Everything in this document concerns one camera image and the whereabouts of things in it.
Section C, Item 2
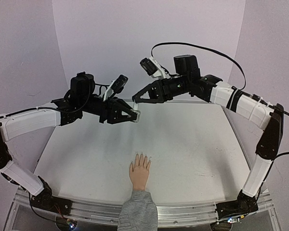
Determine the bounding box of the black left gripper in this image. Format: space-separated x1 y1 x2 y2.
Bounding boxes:
80 95 141 124

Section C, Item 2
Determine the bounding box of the clear nail polish bottle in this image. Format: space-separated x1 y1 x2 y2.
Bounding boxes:
132 110 141 123

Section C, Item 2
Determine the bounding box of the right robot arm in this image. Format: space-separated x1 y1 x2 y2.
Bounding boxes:
132 55 284 198

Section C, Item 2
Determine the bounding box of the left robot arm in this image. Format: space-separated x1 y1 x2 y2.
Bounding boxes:
0 72 139 210

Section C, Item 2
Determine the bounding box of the mannequin hand with long nails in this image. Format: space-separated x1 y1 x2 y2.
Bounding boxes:
129 154 151 191

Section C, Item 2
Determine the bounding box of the grey sleeve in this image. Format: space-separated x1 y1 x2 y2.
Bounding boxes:
117 191 158 231

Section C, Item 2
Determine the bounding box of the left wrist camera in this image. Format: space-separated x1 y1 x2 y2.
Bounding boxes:
103 75 128 102

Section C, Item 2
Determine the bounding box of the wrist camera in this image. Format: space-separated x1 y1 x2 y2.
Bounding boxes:
140 56 167 79
103 75 128 102

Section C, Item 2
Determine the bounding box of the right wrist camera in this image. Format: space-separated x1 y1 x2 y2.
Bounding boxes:
140 56 167 79

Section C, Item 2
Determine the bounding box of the left camera black cable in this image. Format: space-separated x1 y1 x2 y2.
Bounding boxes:
93 83 111 97

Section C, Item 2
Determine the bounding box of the camera black cable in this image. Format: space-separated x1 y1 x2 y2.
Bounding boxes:
150 42 246 90
93 83 111 97

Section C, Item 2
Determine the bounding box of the aluminium back rail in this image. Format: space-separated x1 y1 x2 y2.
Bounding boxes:
123 98 214 104

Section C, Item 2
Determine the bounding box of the aluminium rail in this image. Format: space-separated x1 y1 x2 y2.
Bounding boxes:
5 188 280 231
123 98 214 104

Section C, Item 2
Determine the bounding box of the right camera black cable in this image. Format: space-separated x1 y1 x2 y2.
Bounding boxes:
150 42 246 90

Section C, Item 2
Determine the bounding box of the aluminium front rail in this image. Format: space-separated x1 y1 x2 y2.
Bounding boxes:
5 188 280 231

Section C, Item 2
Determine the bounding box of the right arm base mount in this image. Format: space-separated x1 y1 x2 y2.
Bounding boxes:
215 200 258 221

